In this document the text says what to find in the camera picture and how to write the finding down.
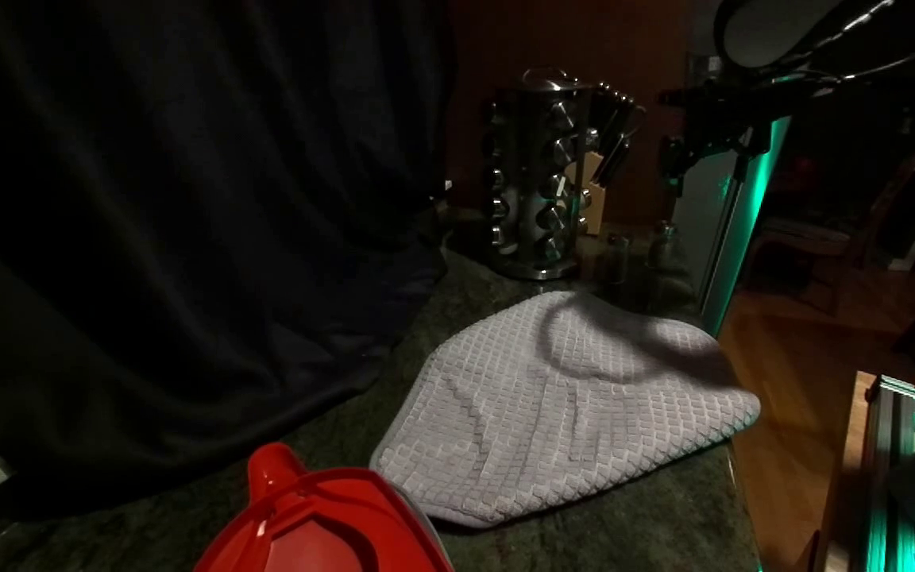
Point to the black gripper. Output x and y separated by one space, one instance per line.
716 105

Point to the chrome carousel spice rack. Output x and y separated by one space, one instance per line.
539 178

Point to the small glass spice jar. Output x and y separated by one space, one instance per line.
665 250

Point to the grey waffle dish cloth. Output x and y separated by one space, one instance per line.
541 422

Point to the wooden base board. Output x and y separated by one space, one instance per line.
844 476

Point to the black curtain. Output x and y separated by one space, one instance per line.
182 234

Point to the red lidded plastic container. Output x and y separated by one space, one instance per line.
319 524

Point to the aluminium profile mounting frame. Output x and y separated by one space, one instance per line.
903 465

